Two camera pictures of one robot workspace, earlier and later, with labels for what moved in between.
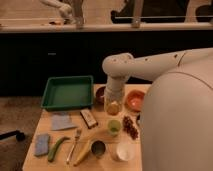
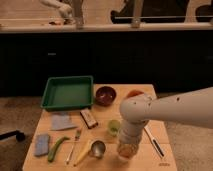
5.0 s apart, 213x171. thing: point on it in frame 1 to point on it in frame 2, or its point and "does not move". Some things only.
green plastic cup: [114, 126] does not move
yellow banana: [82, 152] does not move
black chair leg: [20, 136] does not move
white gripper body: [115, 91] to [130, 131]
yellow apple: [113, 109] to [127, 150]
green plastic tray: [68, 93] does not move
